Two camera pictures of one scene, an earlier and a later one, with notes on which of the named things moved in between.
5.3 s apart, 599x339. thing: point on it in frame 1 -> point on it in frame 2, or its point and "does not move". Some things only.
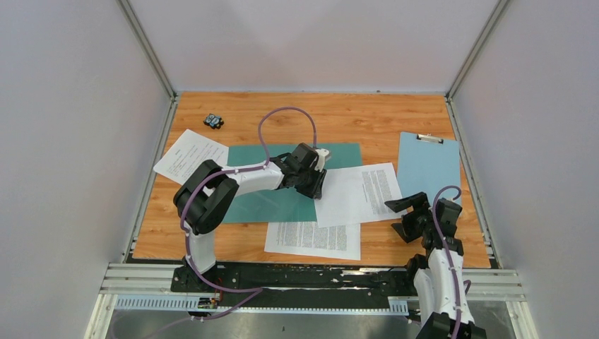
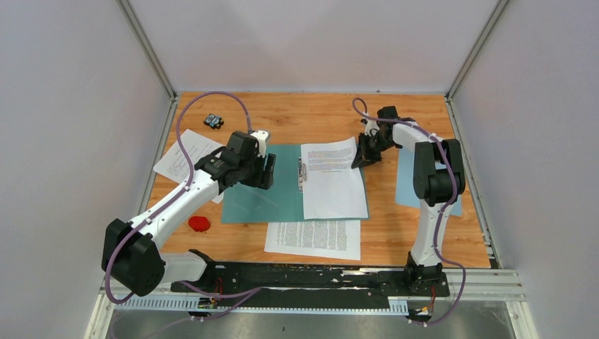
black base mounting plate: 205,281 does not move
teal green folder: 249,157 -> 249,203
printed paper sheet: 190,151 does not move
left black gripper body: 311,183 -> 253,170
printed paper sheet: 339,241 does not move
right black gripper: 419,201 -> 363,156
